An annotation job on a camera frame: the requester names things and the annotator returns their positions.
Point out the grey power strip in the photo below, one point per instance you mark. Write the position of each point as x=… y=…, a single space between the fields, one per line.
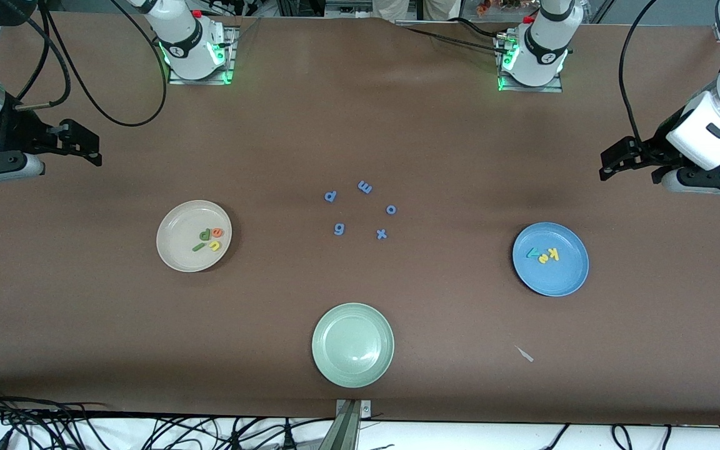
x=366 y=9

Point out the blue foam letter p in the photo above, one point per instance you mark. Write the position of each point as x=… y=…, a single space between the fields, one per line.
x=328 y=199

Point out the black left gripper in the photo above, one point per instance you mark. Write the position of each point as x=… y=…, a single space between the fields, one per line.
x=655 y=150

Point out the blue plate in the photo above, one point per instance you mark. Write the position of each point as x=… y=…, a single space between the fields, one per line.
x=560 y=278

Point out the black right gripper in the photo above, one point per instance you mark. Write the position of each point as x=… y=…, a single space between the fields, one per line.
x=17 y=132

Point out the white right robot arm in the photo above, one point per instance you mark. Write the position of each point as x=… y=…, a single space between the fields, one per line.
x=185 y=37

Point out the orange brown clutter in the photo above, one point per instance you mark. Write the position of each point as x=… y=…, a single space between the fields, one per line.
x=497 y=6

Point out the blue foam letter m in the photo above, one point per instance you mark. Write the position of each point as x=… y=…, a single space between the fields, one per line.
x=365 y=187

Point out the green foam letter p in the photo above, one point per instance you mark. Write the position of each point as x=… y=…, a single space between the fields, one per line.
x=204 y=235

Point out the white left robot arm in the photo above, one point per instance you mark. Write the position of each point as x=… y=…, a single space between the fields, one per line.
x=547 y=44

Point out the pale green plate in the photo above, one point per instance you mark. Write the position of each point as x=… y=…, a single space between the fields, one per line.
x=352 y=345

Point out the person in beige trousers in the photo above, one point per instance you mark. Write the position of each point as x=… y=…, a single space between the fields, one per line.
x=410 y=7

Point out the brown table cover sheet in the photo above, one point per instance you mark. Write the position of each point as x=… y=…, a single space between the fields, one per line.
x=85 y=325

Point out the beige brown plate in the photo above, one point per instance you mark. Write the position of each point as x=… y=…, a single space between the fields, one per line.
x=179 y=250

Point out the blue foam letter g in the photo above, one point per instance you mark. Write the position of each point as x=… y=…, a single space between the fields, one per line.
x=339 y=234

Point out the yellow foam letter k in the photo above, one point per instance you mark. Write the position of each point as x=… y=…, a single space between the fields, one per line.
x=553 y=254

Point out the aluminium clamp bracket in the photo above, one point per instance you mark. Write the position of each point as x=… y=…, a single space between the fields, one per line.
x=349 y=425

